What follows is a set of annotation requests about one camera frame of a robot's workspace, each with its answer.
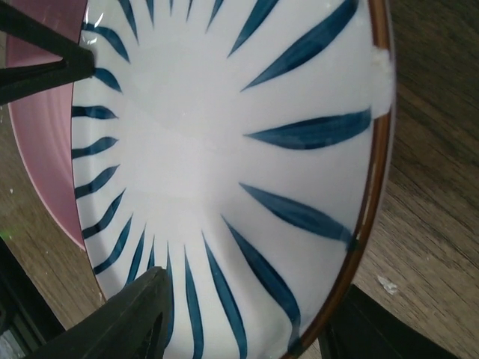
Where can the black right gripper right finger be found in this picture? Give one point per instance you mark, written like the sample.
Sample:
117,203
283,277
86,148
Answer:
362,328

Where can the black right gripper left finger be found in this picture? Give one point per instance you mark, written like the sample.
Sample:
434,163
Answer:
131,324

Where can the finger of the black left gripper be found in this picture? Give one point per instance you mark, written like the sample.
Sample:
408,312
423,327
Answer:
76,63

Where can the white blue-striped plate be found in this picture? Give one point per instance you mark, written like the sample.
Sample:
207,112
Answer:
243,146

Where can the pink plate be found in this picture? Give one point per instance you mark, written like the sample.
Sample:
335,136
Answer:
42,123

